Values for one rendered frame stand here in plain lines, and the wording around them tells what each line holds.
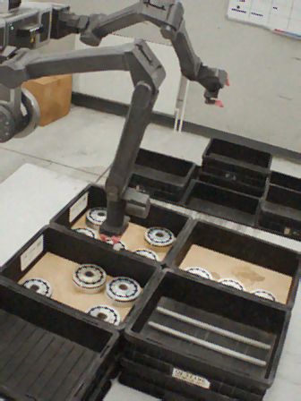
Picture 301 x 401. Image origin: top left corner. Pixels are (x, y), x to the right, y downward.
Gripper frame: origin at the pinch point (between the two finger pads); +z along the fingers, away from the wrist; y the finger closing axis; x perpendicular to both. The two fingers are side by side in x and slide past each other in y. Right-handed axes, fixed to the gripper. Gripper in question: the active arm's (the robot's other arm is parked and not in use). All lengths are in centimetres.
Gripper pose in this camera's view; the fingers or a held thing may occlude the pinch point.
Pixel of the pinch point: (112, 245)
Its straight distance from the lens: 164.3
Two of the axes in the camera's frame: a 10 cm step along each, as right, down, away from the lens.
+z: -1.3, 8.4, 5.3
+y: 3.5, -4.7, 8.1
